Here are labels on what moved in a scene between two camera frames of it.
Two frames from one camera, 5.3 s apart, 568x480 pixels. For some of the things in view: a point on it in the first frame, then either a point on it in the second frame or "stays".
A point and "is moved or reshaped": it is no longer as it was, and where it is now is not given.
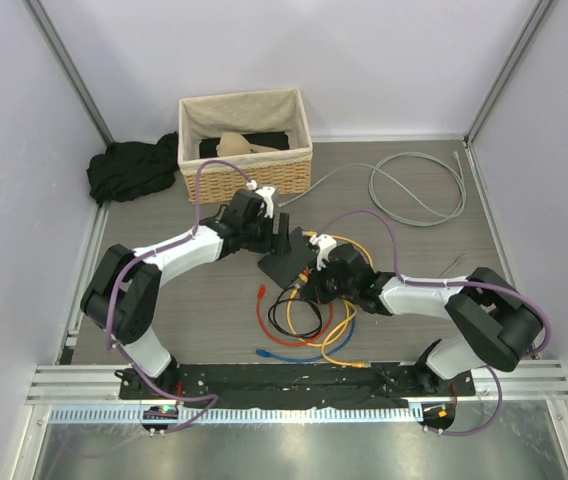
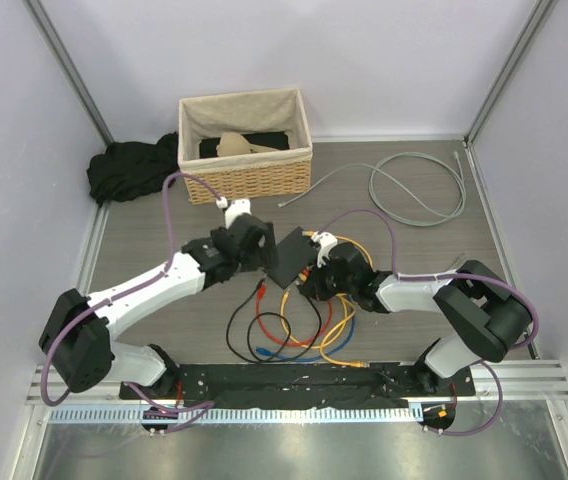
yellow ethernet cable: x=305 y=342 is moved or reshaped
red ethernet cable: x=262 y=291 stays
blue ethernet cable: x=267 y=354 stays
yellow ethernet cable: x=357 y=364 stays
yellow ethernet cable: x=313 y=233 stays
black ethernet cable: x=272 y=317 to x=268 y=360
